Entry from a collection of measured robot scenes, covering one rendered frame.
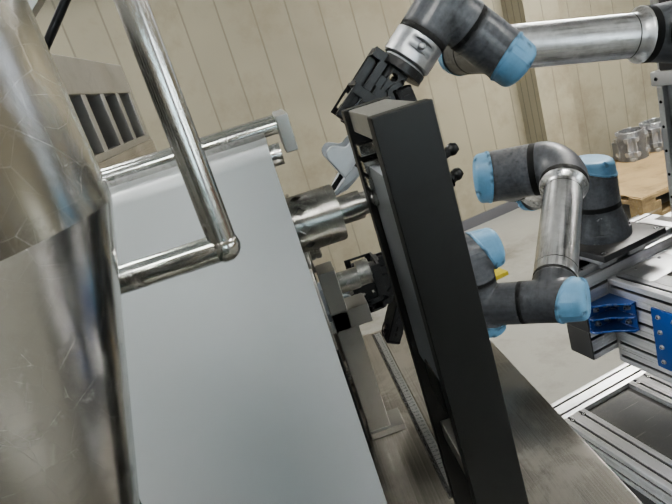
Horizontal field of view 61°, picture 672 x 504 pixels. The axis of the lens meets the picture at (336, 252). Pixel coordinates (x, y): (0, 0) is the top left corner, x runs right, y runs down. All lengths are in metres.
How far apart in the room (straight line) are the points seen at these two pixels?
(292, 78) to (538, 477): 3.38
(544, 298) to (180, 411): 0.63
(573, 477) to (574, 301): 0.28
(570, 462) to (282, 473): 0.42
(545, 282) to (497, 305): 0.09
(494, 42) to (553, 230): 0.39
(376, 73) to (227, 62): 3.03
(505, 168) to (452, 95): 3.17
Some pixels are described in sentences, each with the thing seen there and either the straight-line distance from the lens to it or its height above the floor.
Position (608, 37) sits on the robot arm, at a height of 1.39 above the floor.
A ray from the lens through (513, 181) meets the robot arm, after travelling 1.30.
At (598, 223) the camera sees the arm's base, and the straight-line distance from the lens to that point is 1.73.
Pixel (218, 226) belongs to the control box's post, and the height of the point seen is 1.42.
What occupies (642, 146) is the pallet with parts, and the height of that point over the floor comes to 0.26.
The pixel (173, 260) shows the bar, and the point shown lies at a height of 1.41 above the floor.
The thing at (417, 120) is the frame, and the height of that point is 1.43.
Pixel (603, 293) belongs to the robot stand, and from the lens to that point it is 1.75.
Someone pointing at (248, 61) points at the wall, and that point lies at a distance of 3.89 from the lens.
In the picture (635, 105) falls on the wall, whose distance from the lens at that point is 5.61.
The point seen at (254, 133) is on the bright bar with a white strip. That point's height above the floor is 1.45.
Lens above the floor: 1.49
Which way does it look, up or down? 18 degrees down
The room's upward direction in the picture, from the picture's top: 18 degrees counter-clockwise
